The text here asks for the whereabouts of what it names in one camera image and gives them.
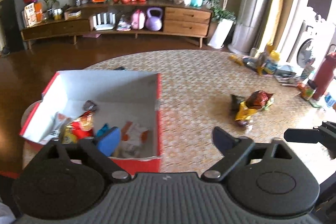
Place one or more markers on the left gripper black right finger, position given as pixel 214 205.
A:
pixel 223 141

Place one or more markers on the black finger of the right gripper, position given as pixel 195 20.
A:
pixel 297 135

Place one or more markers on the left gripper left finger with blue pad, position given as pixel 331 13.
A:
pixel 108 139

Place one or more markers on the red cardboard box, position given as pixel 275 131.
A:
pixel 125 99

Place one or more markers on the yellow m&m's bag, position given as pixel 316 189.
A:
pixel 244 113

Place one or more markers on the small chocolate candy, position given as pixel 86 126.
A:
pixel 90 106

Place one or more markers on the black snack packet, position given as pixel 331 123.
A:
pixel 236 101

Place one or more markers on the copper foil snack bag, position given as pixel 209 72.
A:
pixel 258 99

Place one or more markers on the purple candy bar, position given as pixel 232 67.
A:
pixel 243 123

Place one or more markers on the green label jar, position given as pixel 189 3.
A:
pixel 308 90

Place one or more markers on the dark red bottle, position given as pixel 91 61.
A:
pixel 324 75

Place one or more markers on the yellow lid wipes canister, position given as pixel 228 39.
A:
pixel 271 63

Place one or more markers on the yellow crumpled wrapper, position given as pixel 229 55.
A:
pixel 236 59

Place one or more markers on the washing machine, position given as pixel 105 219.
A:
pixel 314 37

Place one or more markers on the white router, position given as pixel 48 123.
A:
pixel 104 21

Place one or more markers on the purple kettlebell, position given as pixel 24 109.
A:
pixel 154 23

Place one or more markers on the wooden tv console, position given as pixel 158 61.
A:
pixel 177 20

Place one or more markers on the black cabinet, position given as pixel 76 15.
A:
pixel 12 24

